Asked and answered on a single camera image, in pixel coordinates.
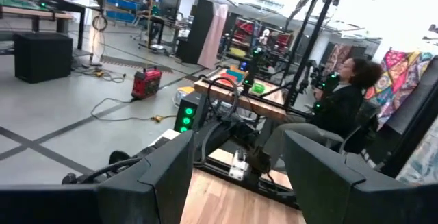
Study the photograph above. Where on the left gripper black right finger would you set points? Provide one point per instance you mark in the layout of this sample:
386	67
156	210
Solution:
359	203

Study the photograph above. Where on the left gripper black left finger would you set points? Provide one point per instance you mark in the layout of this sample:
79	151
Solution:
102	207

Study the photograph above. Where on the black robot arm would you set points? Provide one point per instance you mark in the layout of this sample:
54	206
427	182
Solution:
251	73

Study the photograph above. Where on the white patterned cloth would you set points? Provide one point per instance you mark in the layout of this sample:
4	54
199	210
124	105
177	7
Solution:
424	162

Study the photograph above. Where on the black office chair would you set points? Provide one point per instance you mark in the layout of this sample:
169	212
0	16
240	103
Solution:
367	121

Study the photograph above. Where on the person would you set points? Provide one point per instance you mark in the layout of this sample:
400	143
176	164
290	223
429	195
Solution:
338	111
147	8

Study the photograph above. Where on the black divider panel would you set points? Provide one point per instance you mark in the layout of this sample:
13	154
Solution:
198	28
417	114

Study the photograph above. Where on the red generator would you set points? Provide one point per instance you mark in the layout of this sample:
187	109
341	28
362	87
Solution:
146	83

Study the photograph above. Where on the colourful quilt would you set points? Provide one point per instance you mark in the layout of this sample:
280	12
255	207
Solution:
397	76

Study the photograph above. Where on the wooden table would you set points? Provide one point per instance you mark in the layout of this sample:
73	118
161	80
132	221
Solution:
267	107

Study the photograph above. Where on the white box yellow lid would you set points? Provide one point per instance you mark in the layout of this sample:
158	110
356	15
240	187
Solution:
184	95

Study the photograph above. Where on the black computer tower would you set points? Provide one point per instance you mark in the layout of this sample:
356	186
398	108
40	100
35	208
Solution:
195	101

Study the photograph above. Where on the dark patterned cloth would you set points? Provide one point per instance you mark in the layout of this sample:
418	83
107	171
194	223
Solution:
337	58

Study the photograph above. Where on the green plastic basket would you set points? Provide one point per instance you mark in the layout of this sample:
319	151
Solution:
258	88

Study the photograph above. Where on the black cube box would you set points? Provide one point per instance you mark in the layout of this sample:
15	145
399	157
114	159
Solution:
42	58

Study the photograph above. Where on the blue plastic basket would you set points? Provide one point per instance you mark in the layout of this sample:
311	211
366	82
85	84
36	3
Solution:
237	73

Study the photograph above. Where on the orange plastic basket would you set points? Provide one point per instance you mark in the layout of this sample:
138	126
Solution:
227	79

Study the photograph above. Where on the black desk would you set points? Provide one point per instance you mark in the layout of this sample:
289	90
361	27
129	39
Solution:
81	22

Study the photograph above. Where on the shelf with blue bins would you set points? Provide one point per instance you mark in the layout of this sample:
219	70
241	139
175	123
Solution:
119	3

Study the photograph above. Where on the pink cloth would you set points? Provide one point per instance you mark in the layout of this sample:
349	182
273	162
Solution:
215	35

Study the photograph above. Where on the red shelf rack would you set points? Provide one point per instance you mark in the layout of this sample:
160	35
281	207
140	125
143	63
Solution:
243	28

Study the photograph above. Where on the wooden bench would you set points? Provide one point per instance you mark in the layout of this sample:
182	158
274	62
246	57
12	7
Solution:
20	11

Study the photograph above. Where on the black metal table frame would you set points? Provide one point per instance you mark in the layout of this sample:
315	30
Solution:
312	42
212	169

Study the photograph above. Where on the silver aluminium bracket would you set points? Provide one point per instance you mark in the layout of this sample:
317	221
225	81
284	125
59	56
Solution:
238	167

